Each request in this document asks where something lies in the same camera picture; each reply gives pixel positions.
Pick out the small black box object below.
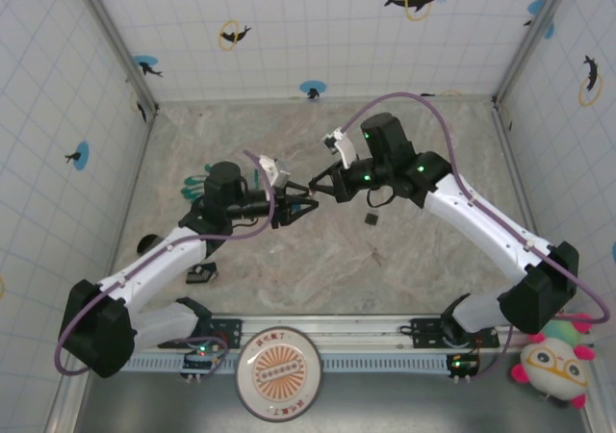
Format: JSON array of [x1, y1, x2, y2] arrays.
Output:
[[185, 262, 220, 286]]

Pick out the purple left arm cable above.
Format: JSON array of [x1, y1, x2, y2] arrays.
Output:
[[55, 149, 281, 375]]

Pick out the small dolphin ring sticker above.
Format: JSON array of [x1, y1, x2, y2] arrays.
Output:
[[218, 18, 253, 52]]

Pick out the aluminium mounting rail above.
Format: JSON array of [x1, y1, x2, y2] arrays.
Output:
[[139, 313, 530, 352]]

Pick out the aluminium side rail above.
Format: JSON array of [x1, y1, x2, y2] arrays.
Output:
[[490, 98, 562, 280], [98, 110, 158, 314]]

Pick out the round plate with orange print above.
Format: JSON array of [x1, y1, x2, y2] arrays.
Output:
[[235, 327, 322, 422]]

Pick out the blue circle dolphin sticker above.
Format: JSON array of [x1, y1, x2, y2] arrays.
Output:
[[298, 80, 327, 101], [132, 55, 164, 79], [64, 140, 91, 171], [523, 0, 555, 39]]

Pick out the green-tipped work glove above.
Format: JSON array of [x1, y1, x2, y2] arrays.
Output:
[[180, 163, 218, 203]]

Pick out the aluminium frame post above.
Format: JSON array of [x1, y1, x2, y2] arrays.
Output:
[[493, 0, 578, 105], [71, 0, 160, 116]]

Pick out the white pink plush toy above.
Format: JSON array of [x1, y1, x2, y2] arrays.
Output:
[[509, 313, 598, 410]]

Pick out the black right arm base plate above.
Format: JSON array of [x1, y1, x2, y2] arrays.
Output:
[[410, 316, 500, 350]]

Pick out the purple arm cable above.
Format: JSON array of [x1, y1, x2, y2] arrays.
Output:
[[339, 91, 611, 379], [55, 149, 281, 375]]

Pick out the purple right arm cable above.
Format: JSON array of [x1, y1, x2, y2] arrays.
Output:
[[339, 91, 611, 379]]

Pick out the white slotted cable duct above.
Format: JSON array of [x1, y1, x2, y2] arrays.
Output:
[[127, 353, 453, 374]]

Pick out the black round cylinder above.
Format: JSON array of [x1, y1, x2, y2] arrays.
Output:
[[136, 233, 165, 256]]

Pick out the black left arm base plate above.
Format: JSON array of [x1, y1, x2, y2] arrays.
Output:
[[192, 317, 244, 350]]

